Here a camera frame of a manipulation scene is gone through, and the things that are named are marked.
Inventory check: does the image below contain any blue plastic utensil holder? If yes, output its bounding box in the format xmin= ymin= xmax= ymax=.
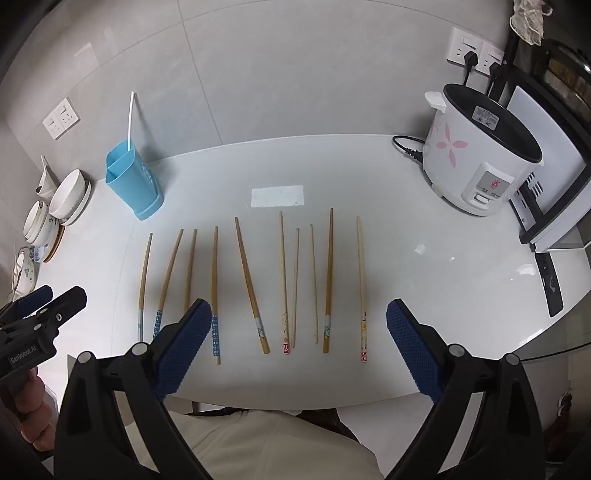
xmin=105 ymin=142 xmax=164 ymax=220

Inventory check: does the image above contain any black power plug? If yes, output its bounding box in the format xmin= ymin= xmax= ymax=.
xmin=463 ymin=51 xmax=479 ymax=88
xmin=488 ymin=62 xmax=505 ymax=99

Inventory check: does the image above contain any round wooden board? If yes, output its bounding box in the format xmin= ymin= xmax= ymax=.
xmin=42 ymin=225 xmax=66 ymax=263

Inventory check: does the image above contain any person's beige clothing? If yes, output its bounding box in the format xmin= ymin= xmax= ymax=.
xmin=166 ymin=408 xmax=385 ymax=480

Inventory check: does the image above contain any plain white ceramic bowl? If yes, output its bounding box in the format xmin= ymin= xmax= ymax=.
xmin=49 ymin=169 xmax=86 ymax=217

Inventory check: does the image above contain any set of wooden chopsticks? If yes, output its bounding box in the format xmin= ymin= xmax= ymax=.
xmin=137 ymin=208 xmax=370 ymax=367

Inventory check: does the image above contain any gold rimmed white bowl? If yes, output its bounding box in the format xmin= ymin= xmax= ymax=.
xmin=24 ymin=200 xmax=55 ymax=238

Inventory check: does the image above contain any cream lace cloth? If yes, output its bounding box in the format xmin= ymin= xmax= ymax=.
xmin=509 ymin=0 xmax=546 ymax=46

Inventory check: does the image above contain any white ribbed plate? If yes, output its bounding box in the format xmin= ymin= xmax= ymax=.
xmin=60 ymin=180 xmax=92 ymax=226

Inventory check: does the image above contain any white vented appliance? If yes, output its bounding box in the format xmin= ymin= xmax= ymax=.
xmin=510 ymin=85 xmax=591 ymax=254

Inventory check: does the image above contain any black power cord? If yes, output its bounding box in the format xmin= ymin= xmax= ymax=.
xmin=392 ymin=135 xmax=426 ymax=163

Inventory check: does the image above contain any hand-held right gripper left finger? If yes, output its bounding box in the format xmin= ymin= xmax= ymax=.
xmin=54 ymin=298 xmax=213 ymax=480

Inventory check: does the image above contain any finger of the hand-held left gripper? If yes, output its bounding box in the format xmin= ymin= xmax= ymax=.
xmin=18 ymin=286 xmax=88 ymax=341
xmin=0 ymin=285 xmax=54 ymax=320

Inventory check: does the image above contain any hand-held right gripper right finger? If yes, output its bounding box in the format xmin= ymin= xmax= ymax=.
xmin=386 ymin=298 xmax=548 ymax=480

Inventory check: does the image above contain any white floral rice cooker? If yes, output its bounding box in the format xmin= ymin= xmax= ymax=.
xmin=422 ymin=83 xmax=544 ymax=217

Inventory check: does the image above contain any white plastic stick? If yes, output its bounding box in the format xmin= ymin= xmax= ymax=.
xmin=126 ymin=91 xmax=136 ymax=152

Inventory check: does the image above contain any black plastic bar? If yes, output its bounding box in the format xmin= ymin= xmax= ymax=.
xmin=538 ymin=251 xmax=565 ymax=317

